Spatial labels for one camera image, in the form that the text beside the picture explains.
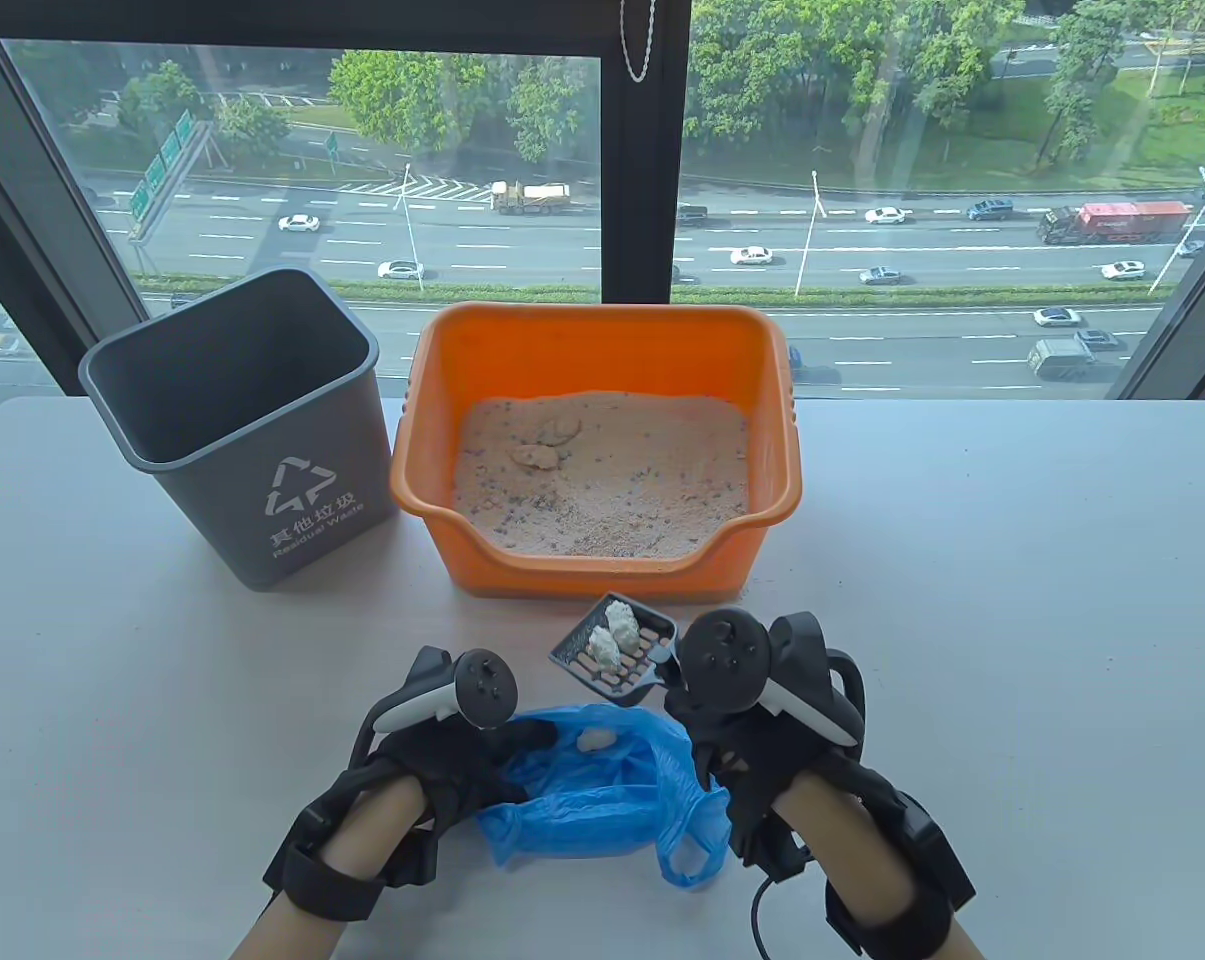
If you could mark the person's left hand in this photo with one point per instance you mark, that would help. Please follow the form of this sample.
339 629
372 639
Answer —
452 775

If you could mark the person's right hand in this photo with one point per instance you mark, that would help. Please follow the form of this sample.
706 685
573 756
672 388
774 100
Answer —
752 760

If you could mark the blue plastic bag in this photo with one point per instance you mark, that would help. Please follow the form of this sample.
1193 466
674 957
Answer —
592 815

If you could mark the pale cat litter clump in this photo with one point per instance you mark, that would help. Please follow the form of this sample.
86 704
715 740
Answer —
560 428
539 457
595 740
604 650
622 622

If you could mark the black litter scoop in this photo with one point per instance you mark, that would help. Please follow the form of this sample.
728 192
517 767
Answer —
567 655

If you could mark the sandy cat litter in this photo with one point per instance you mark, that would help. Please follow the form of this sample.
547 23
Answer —
622 500

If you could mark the person's left forearm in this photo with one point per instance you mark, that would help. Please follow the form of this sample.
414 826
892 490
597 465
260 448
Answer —
362 850

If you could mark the person's right forearm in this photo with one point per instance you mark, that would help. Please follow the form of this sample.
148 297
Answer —
842 845

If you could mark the orange plastic litter box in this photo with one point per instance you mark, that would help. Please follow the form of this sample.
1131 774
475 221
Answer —
582 350

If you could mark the black and white controller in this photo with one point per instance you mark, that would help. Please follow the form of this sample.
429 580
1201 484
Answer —
727 655
487 690

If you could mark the grey trash bin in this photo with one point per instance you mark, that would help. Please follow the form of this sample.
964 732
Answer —
262 470

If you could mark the green road sign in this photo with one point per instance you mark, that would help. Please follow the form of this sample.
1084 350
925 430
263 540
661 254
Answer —
162 165

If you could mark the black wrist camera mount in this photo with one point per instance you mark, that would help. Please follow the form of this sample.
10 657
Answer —
912 870
327 880

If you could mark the street lamp post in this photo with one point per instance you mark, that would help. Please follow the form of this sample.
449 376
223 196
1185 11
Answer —
807 235
1187 232
411 225

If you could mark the black window frame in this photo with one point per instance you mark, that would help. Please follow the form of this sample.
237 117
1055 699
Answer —
644 200

